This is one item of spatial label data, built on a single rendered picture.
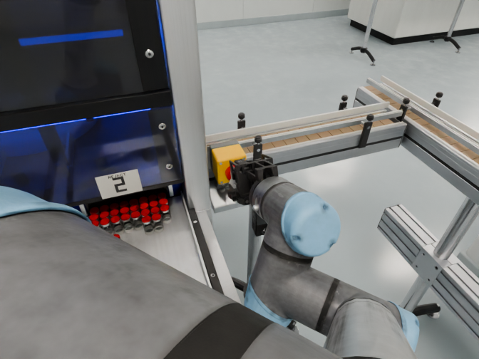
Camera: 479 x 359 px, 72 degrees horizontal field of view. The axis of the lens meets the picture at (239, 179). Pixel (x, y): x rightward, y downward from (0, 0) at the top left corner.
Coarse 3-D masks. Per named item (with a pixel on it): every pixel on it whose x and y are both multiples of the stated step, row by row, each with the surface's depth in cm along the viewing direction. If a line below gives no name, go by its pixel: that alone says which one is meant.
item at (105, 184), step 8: (104, 176) 67; (112, 176) 68; (120, 176) 68; (128, 176) 69; (136, 176) 70; (104, 184) 68; (112, 184) 69; (128, 184) 70; (136, 184) 71; (104, 192) 69; (112, 192) 70; (120, 192) 71; (128, 192) 72
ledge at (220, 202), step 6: (210, 186) 90; (210, 192) 88; (216, 192) 88; (222, 192) 88; (210, 198) 87; (216, 198) 87; (222, 198) 87; (228, 198) 87; (216, 204) 85; (222, 204) 85; (228, 204) 85; (234, 204) 85; (240, 204) 86; (216, 210) 84; (222, 210) 85
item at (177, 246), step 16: (176, 208) 83; (176, 224) 79; (128, 240) 76; (144, 240) 76; (160, 240) 76; (176, 240) 76; (192, 240) 76; (160, 256) 72; (176, 256) 72; (192, 256) 72; (192, 272) 69
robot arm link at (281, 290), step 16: (272, 256) 44; (288, 256) 43; (256, 272) 46; (272, 272) 44; (288, 272) 44; (304, 272) 44; (320, 272) 45; (256, 288) 45; (272, 288) 44; (288, 288) 43; (304, 288) 43; (320, 288) 42; (256, 304) 45; (272, 304) 44; (288, 304) 43; (304, 304) 42; (320, 304) 42; (272, 320) 45; (288, 320) 45; (304, 320) 43
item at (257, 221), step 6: (252, 210) 62; (252, 216) 63; (258, 216) 60; (252, 222) 65; (258, 222) 62; (264, 222) 63; (252, 228) 66; (258, 228) 63; (264, 228) 63; (258, 234) 65
